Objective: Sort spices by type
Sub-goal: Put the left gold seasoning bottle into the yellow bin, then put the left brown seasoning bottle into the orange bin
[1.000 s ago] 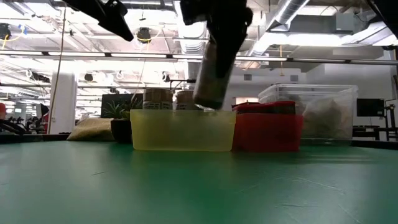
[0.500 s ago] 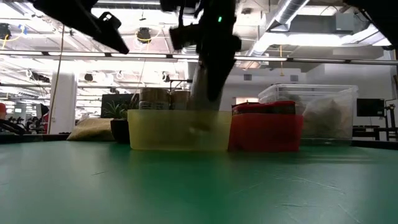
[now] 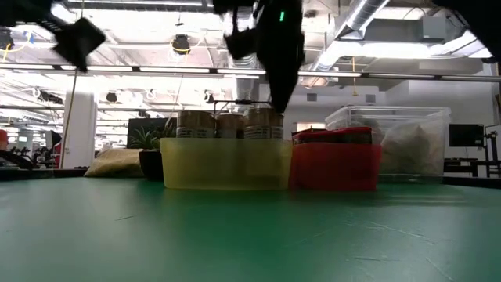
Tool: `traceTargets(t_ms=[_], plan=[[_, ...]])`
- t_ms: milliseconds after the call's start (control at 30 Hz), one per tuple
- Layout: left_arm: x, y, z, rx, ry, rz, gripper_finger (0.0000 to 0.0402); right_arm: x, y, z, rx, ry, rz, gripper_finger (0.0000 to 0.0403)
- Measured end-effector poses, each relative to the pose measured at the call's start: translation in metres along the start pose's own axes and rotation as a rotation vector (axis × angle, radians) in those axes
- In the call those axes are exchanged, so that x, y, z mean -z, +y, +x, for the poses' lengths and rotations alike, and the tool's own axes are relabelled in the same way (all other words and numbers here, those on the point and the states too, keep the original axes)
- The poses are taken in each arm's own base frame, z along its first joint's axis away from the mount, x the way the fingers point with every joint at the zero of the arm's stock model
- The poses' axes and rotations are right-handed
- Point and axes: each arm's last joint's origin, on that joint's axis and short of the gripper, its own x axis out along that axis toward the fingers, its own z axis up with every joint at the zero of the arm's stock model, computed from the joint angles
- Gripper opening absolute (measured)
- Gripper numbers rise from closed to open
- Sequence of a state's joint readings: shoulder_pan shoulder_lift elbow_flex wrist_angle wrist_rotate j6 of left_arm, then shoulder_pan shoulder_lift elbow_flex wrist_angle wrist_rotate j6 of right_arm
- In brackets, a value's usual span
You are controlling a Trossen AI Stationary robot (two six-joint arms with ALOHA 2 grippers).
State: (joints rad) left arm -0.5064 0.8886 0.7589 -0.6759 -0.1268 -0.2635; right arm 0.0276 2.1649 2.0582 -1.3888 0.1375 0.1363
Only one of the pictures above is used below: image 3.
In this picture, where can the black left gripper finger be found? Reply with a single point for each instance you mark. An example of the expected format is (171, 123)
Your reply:
(78, 43)

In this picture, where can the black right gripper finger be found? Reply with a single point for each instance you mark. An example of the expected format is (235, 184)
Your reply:
(282, 86)

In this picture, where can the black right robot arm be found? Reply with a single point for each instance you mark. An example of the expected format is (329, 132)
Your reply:
(481, 23)

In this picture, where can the thin black bar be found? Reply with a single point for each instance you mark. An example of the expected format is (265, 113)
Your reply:
(235, 102)

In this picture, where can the black dome ceiling lamp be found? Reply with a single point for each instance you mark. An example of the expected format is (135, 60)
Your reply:
(181, 44)

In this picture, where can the lime green plastic bin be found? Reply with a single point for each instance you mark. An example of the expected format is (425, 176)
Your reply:
(227, 164)

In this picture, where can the magenta plastic bin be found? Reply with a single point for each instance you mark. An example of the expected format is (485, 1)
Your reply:
(336, 168)

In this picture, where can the black panel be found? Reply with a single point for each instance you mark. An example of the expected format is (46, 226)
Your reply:
(137, 125)

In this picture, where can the long light strip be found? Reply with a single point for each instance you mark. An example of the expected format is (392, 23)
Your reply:
(176, 69)

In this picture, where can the person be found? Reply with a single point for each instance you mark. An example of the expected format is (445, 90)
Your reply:
(3, 139)
(55, 147)

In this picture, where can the clear plastic storage container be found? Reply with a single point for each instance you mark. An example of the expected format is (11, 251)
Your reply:
(411, 117)

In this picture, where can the potted succulent plant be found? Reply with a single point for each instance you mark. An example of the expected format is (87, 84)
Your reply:
(150, 164)

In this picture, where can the white crumpled packet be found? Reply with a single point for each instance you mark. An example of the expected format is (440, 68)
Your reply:
(415, 150)

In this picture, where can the green table mat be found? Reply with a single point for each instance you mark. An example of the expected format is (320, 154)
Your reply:
(250, 235)

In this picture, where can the black monitor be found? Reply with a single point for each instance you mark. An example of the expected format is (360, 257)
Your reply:
(466, 135)

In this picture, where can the black bench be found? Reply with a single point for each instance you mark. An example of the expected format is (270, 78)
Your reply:
(469, 164)

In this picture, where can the black stand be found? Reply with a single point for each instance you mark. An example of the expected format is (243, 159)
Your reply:
(492, 143)

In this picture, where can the silver ventilation duct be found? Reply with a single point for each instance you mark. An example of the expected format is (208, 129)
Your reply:
(364, 15)

